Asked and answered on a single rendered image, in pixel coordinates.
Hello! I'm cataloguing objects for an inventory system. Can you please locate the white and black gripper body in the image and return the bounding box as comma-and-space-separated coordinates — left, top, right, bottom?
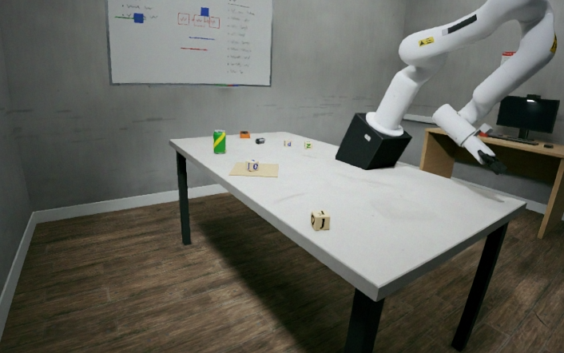
462, 133, 495, 165

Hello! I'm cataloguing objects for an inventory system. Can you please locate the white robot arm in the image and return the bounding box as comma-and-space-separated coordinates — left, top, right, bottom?
366, 0, 557, 146

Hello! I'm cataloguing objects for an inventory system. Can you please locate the tan square mat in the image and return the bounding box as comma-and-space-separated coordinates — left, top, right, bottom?
229, 162, 279, 177

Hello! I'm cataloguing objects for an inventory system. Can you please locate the green drink can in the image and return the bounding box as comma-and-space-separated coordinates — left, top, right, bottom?
213, 130, 226, 154

